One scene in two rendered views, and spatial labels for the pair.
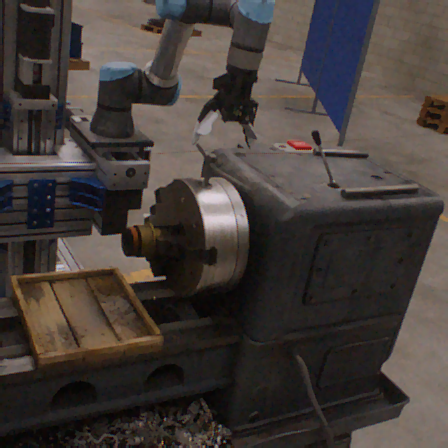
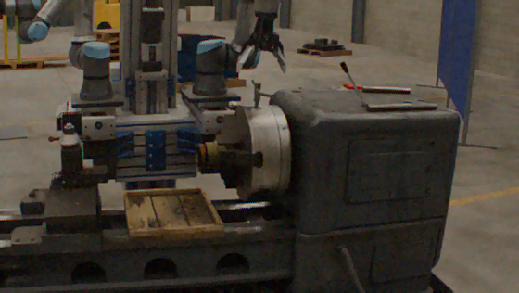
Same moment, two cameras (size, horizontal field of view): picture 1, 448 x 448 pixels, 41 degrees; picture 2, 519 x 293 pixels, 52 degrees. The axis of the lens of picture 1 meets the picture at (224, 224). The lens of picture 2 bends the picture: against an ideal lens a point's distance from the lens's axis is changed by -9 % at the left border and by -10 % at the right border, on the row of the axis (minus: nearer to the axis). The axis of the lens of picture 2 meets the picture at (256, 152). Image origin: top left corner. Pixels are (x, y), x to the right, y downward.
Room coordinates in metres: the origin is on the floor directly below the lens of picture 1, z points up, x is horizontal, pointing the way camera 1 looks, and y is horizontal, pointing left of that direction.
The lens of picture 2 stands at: (-0.37, -0.45, 1.64)
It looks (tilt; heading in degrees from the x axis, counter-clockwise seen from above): 17 degrees down; 16
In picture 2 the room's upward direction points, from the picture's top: 2 degrees clockwise
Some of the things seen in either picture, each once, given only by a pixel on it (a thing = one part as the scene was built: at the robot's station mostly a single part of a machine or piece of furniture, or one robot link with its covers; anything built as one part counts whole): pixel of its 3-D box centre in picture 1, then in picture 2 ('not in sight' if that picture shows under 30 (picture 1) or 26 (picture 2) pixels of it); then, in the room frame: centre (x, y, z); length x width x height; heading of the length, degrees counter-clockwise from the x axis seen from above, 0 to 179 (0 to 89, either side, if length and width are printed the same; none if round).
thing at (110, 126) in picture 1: (113, 117); (209, 81); (1.96, 0.44, 1.21); 0.15 x 0.15 x 0.10
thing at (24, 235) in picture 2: not in sight; (58, 214); (1.08, 0.64, 0.90); 0.47 x 0.30 x 0.06; 32
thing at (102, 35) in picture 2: not in sight; (124, 47); (9.66, 5.23, 0.36); 1.26 x 0.86 x 0.73; 144
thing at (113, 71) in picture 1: (118, 83); (212, 55); (1.96, 0.43, 1.33); 0.13 x 0.12 x 0.14; 113
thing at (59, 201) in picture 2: not in sight; (71, 197); (1.11, 0.61, 0.95); 0.43 x 0.17 x 0.05; 32
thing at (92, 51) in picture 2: not in sight; (95, 57); (1.68, 0.85, 1.33); 0.13 x 0.12 x 0.14; 56
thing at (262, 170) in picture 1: (310, 230); (360, 152); (1.66, -0.26, 1.06); 0.59 x 0.48 x 0.39; 122
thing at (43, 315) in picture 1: (83, 311); (169, 212); (1.28, 0.31, 0.89); 0.36 x 0.30 x 0.04; 32
